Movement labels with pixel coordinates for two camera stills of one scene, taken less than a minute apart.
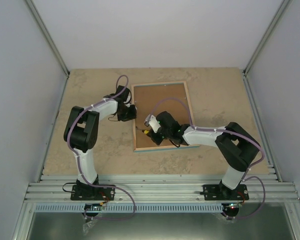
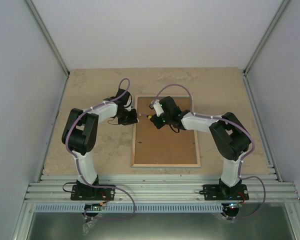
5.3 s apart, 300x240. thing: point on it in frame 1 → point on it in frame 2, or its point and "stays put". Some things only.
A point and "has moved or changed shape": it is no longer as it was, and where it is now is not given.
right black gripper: (157, 140) → (159, 125)
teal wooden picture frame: (151, 98) has moved or changed shape
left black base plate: (92, 192) stays put
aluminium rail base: (160, 188) stays put
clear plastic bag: (86, 226) stays put
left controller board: (93, 206) stays put
